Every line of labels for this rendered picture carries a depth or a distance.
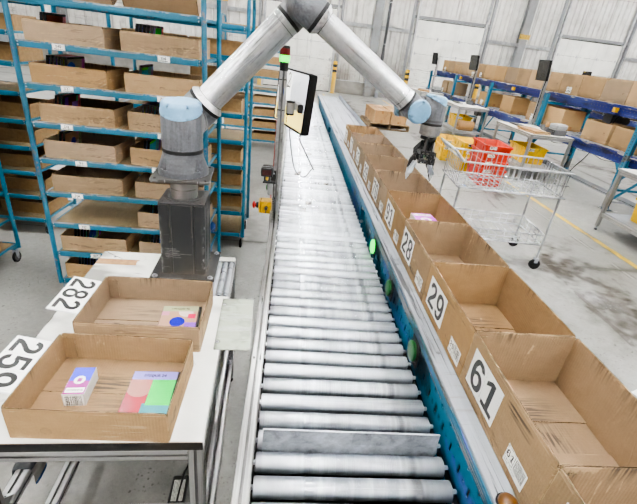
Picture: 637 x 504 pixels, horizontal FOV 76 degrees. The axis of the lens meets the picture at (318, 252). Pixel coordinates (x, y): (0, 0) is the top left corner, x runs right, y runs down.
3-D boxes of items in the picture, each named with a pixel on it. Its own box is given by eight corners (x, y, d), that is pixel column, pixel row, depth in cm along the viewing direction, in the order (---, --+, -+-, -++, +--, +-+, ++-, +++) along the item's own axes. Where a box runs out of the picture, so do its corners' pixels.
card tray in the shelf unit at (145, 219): (137, 226, 258) (136, 211, 253) (154, 209, 285) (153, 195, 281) (202, 232, 260) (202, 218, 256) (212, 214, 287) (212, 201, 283)
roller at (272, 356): (260, 357, 141) (261, 345, 139) (407, 364, 146) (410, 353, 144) (259, 367, 137) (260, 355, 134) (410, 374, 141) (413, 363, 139)
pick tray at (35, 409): (66, 358, 124) (60, 331, 120) (194, 364, 128) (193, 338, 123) (7, 438, 99) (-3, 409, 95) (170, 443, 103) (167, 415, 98)
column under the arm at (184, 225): (149, 279, 168) (142, 204, 153) (164, 250, 190) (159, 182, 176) (213, 282, 171) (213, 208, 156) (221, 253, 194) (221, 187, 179)
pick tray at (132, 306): (109, 298, 153) (106, 275, 149) (213, 303, 158) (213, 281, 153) (75, 348, 128) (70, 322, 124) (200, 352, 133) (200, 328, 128)
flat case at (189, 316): (152, 342, 134) (152, 339, 133) (164, 309, 150) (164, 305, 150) (195, 342, 136) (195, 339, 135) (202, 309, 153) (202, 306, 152)
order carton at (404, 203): (381, 219, 220) (387, 189, 213) (434, 224, 223) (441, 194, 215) (397, 253, 185) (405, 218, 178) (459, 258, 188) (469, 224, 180)
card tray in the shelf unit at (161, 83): (124, 92, 222) (122, 72, 217) (144, 86, 249) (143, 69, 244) (200, 100, 225) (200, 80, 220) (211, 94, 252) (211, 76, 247)
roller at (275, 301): (266, 303, 170) (267, 293, 168) (388, 311, 175) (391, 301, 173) (266, 310, 166) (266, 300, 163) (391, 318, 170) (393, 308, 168)
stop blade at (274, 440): (261, 451, 107) (263, 427, 103) (431, 456, 111) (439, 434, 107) (261, 453, 106) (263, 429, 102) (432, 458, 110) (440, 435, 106)
